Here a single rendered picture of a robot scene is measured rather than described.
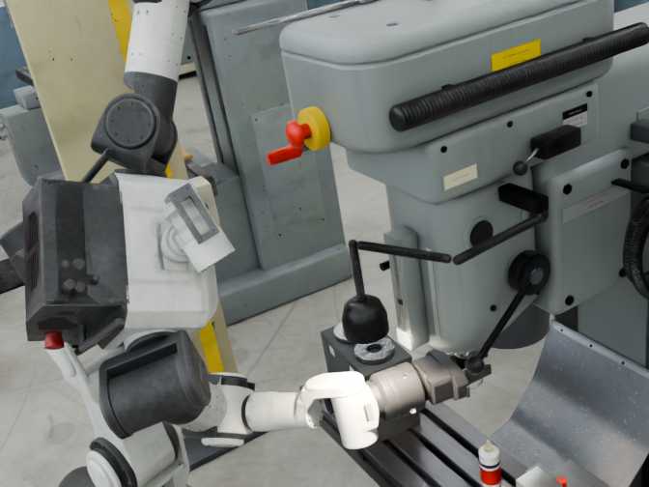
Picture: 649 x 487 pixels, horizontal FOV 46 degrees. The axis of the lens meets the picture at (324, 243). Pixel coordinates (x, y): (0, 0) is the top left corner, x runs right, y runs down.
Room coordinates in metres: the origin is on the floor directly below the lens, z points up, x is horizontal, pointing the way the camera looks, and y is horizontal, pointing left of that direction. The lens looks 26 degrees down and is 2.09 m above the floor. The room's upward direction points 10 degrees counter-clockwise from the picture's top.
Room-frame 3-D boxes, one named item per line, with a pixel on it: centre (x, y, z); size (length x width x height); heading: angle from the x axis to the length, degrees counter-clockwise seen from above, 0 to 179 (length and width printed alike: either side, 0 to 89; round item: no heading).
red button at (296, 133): (1.02, 0.01, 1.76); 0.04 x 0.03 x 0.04; 26
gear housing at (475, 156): (1.15, -0.26, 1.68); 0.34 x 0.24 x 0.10; 116
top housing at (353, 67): (1.14, -0.23, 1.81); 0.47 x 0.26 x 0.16; 116
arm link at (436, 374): (1.11, -0.13, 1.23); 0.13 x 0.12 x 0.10; 16
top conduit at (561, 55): (1.02, -0.32, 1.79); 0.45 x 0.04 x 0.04; 116
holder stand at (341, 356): (1.44, -0.05, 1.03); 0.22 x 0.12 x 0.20; 22
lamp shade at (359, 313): (1.02, -0.04, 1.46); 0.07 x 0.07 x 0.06
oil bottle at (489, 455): (1.15, -0.25, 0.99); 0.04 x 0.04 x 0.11
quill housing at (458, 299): (1.14, -0.22, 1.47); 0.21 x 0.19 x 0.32; 26
